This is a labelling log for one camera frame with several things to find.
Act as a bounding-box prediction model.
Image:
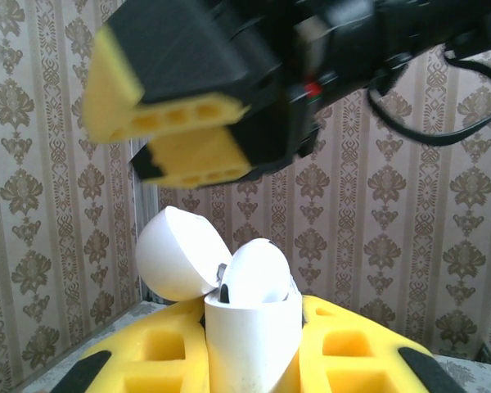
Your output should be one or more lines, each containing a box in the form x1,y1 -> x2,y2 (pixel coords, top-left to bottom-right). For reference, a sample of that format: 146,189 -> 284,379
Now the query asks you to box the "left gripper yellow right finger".
276,294 -> 471,393

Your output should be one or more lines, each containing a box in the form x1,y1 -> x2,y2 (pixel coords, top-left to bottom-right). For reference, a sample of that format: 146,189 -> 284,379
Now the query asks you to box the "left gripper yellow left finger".
22,302 -> 209,393

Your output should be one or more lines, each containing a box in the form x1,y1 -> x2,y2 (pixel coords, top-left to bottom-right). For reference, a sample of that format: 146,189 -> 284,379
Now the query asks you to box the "white earbud charging case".
135,206 -> 304,393

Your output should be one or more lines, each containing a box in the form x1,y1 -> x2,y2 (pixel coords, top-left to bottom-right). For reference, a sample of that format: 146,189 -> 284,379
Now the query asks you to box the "white wireless earbud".
219,237 -> 291,306

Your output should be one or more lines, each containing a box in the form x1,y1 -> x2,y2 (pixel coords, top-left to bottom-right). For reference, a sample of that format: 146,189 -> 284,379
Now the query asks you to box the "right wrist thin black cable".
366,40 -> 491,147

